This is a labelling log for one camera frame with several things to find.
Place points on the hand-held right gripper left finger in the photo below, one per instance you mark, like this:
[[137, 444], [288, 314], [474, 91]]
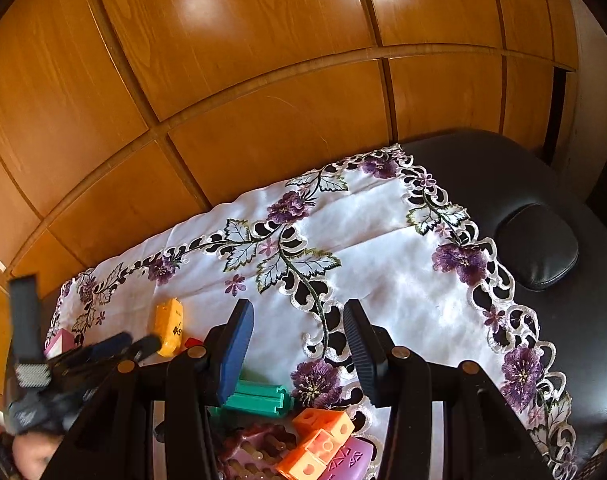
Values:
[[236, 352]]

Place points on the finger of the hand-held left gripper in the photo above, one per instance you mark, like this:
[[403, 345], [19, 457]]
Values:
[[110, 346], [144, 346]]

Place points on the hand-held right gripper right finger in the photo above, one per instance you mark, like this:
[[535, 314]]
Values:
[[359, 352]]

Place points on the yellow toy block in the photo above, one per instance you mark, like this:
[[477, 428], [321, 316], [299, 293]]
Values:
[[171, 322]]

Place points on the red toy block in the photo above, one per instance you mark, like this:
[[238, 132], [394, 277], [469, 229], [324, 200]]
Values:
[[193, 344]]

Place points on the teal ribbed toy cylinder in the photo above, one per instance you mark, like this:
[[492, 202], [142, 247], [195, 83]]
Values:
[[258, 396]]

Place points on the pink rimmed tray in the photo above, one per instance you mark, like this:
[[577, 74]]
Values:
[[60, 344]]

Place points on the maroon hairbrush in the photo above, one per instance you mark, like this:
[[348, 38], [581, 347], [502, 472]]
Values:
[[251, 452]]

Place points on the white embroidered floral tablecloth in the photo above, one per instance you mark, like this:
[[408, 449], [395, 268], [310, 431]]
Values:
[[383, 260]]

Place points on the orange linked toy cubes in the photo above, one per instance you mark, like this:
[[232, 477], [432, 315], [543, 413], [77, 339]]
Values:
[[316, 440]]

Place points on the purple oval case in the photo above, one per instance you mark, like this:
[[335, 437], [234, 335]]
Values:
[[353, 460]]

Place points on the black round cushion plug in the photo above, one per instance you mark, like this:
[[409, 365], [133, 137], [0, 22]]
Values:
[[538, 245]]

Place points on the black padded massage table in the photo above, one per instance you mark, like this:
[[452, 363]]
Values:
[[508, 170]]

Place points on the wooden panelled wardrobe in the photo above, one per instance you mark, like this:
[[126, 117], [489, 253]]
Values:
[[233, 60]]

